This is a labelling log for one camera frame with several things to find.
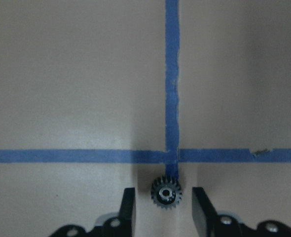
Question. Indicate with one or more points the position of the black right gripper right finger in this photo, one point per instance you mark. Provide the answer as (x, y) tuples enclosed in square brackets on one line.
[(203, 213)]

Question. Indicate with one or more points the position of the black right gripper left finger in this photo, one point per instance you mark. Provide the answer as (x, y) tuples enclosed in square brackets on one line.
[(127, 213)]

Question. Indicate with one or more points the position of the small steel pinion gear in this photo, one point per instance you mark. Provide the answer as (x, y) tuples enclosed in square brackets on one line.
[(166, 192)]

